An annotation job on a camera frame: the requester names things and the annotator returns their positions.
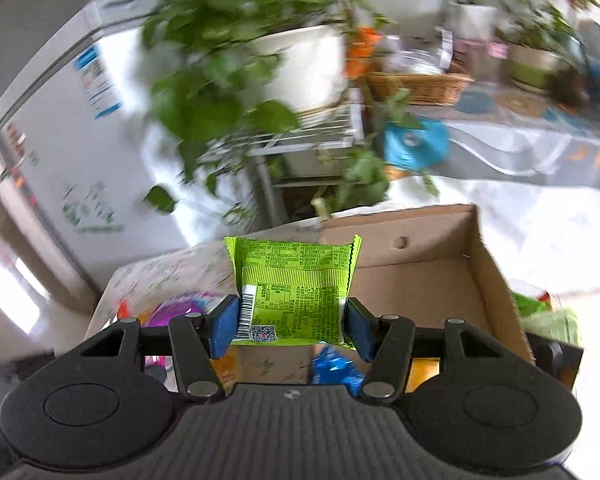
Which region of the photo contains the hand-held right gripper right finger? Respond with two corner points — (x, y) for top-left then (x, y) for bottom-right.
(345, 297), (512, 405)

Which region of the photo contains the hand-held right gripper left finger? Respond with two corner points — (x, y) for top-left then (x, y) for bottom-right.
(80, 294), (241, 403)

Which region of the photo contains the golden yellow snack packet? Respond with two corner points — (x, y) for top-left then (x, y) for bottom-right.
(214, 347), (242, 392)

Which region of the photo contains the green snack packet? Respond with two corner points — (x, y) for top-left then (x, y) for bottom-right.
(223, 235), (363, 351)

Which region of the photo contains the cardboard box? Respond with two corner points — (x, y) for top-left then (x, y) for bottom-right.
(320, 203), (536, 392)

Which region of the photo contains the pink snack packet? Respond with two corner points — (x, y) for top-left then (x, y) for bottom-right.
(144, 354), (170, 382)

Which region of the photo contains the shiny blue snack packet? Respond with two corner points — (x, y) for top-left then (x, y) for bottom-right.
(311, 344), (367, 397)

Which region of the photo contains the purple snack packet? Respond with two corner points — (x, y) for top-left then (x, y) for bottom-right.
(145, 296), (226, 330)

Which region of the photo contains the small yellow snack packet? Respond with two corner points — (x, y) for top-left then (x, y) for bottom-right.
(409, 359), (441, 392)

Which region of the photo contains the green package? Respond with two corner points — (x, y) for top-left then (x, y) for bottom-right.
(511, 291), (582, 347)

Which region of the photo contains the blue plastic bag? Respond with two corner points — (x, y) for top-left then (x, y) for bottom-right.
(381, 116), (452, 172)

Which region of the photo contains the white plant stand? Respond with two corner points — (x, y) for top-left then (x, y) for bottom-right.
(199, 101), (367, 227)

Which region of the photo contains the silver refrigerator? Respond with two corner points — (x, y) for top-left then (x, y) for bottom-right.
(0, 105), (102, 313)

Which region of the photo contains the white chest freezer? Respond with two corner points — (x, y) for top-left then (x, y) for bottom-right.
(0, 0), (277, 292)

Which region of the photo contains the grey covered side table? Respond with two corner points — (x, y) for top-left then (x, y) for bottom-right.
(412, 87), (600, 192)

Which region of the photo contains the wicker basket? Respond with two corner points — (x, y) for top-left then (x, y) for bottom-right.
(366, 70), (474, 108)

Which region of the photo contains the green pothos plant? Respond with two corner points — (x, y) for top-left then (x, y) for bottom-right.
(142, 0), (442, 222)

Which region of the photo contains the white plant pot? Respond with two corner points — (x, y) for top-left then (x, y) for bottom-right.
(249, 24), (352, 112)

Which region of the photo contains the orange object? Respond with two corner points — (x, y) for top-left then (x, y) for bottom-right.
(346, 26), (382, 80)

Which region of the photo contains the plant in green pot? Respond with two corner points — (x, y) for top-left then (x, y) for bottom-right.
(499, 4), (587, 93)

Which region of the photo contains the small plant in white pot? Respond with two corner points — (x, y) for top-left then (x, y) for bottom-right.
(390, 0), (531, 42)

